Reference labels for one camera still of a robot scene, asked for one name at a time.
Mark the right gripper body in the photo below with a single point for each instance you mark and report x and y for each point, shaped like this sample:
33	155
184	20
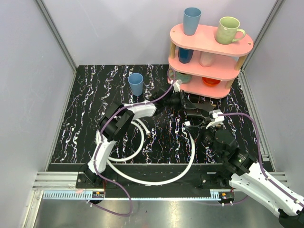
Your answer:
208	138

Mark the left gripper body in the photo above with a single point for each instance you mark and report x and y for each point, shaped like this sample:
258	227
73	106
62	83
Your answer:
183	100

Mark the black spray gun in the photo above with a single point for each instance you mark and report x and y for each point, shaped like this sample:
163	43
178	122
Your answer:
199	110

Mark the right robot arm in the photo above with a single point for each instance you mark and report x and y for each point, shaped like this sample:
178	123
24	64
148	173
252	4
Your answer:
243	172

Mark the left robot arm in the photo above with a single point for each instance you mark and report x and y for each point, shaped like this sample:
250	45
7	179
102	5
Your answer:
115	123

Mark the teal ceramic mug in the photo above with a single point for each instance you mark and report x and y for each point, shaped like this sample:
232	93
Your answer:
185	78

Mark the orange bowl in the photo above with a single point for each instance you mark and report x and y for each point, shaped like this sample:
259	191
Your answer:
210	82

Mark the blue cup on mat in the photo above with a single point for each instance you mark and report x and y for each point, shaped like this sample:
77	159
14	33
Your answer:
136	83

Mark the pink three-tier shelf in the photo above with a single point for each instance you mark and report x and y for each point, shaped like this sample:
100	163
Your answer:
213	66

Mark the dark blue cup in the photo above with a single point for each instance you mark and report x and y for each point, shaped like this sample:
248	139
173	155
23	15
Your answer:
185	55

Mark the pink faceted cup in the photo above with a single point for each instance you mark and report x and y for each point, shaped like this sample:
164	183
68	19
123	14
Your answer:
206	59

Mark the black marble mat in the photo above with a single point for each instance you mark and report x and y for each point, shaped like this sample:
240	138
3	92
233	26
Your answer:
96	87

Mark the blue cup on shelf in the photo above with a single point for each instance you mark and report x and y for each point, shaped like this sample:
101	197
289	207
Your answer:
191	20

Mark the green mug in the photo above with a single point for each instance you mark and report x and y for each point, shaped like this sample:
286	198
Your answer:
228	31

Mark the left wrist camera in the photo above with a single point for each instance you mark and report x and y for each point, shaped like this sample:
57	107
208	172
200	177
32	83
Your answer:
176	86

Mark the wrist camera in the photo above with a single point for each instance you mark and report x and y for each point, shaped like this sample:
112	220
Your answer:
216	117
176	86

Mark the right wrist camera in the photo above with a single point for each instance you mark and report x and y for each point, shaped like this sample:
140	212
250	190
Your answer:
216	117

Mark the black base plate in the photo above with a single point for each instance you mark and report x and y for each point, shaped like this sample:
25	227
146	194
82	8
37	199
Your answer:
144	172

